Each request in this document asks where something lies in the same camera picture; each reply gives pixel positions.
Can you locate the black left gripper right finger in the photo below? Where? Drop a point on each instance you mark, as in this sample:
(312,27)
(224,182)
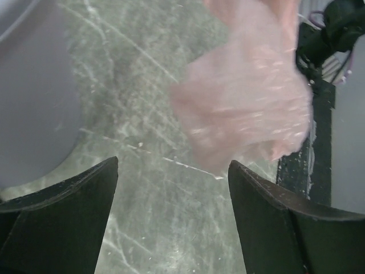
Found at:
(282,232)

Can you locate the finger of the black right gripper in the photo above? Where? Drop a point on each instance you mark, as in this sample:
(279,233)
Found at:
(308,172)

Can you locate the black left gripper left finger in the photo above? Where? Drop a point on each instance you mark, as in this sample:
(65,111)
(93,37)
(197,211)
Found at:
(59,229)

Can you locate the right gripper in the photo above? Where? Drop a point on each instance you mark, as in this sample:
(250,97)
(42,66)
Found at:
(310,55)

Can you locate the pink plastic trash bag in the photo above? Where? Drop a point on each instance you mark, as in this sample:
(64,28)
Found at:
(246,98)

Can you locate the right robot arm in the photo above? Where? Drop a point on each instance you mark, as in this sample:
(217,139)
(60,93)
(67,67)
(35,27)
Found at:
(343,26)

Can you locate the grey plastic trash bin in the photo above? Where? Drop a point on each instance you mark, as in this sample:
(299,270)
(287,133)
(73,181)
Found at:
(40,107)

